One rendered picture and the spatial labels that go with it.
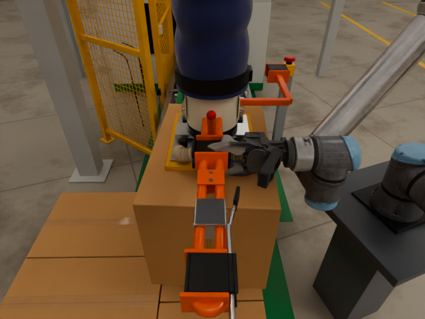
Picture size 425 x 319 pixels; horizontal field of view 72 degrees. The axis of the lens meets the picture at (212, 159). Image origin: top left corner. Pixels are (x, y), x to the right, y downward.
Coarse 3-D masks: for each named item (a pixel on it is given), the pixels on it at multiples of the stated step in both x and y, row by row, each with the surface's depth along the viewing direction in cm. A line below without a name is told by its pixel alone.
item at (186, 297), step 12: (192, 252) 49; (204, 252) 49; (216, 252) 49; (192, 264) 47; (204, 264) 47; (216, 264) 47; (192, 276) 46; (204, 276) 46; (216, 276) 46; (228, 276) 46; (192, 288) 44; (204, 288) 44; (216, 288) 44; (228, 288) 44; (180, 300) 44; (192, 300) 44; (204, 300) 44; (216, 300) 44; (228, 300) 44
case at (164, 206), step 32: (160, 128) 110; (256, 128) 109; (160, 160) 94; (160, 192) 82; (192, 192) 82; (256, 192) 82; (160, 224) 83; (192, 224) 82; (256, 224) 81; (160, 256) 93; (256, 256) 90; (256, 288) 101
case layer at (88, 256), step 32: (96, 192) 157; (128, 192) 157; (64, 224) 140; (96, 224) 140; (128, 224) 140; (32, 256) 126; (64, 256) 127; (96, 256) 127; (128, 256) 127; (32, 288) 115; (64, 288) 115; (96, 288) 115; (128, 288) 115; (160, 288) 116
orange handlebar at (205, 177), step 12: (288, 96) 99; (204, 120) 87; (216, 120) 87; (204, 132) 82; (216, 132) 82; (204, 168) 69; (216, 168) 69; (204, 180) 65; (216, 180) 65; (204, 192) 63; (216, 192) 63; (204, 228) 56; (216, 228) 55; (204, 240) 54; (216, 240) 53; (204, 312) 43; (216, 312) 43
